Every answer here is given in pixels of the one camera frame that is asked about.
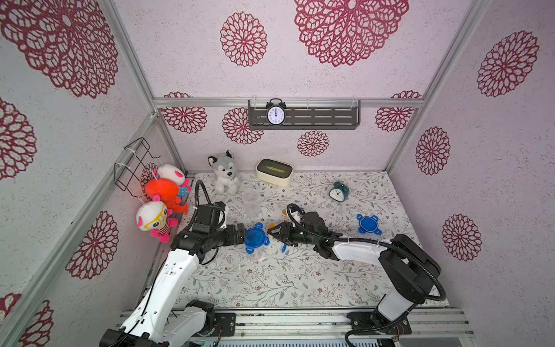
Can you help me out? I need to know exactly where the blue turtle lid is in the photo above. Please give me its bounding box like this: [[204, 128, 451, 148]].
[[356, 214, 382, 236], [244, 222, 270, 255]]

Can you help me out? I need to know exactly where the clear plastic cup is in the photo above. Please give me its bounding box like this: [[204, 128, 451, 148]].
[[241, 189, 261, 218], [247, 249, 266, 262]]

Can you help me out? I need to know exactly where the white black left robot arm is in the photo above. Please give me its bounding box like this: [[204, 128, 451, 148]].
[[99, 202, 247, 346]]

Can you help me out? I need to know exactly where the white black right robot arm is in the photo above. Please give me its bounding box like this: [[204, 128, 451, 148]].
[[267, 209, 447, 337]]

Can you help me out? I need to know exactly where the green teal alarm clock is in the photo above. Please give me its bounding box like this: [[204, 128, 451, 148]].
[[328, 182, 350, 202]]

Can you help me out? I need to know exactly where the grey husky plush toy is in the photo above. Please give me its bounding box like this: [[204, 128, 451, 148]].
[[208, 150, 240, 195]]

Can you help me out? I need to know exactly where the orange red plush toy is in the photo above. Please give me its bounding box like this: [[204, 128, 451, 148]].
[[145, 178, 189, 214]]

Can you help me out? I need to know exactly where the white plush with glasses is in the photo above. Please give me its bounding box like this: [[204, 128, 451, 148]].
[[136, 196, 179, 243]]

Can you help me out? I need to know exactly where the cream tissue box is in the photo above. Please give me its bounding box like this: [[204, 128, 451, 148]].
[[256, 158, 294, 187]]

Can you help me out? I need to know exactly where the white pink plush upper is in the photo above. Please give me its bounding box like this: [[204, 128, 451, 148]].
[[155, 164, 190, 187]]

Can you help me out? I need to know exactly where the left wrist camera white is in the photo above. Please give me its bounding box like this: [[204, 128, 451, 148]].
[[216, 201, 228, 228]]

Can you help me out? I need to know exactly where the black wire wall basket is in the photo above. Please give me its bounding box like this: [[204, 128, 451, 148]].
[[112, 137, 160, 198]]

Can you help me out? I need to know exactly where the black wall alarm clock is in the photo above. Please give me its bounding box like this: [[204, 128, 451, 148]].
[[266, 98, 287, 126]]

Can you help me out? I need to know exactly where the grey metal wall shelf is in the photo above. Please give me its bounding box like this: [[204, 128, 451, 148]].
[[247, 99, 361, 130]]

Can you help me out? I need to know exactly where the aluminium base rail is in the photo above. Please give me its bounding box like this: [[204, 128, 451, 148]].
[[110, 307, 476, 344]]

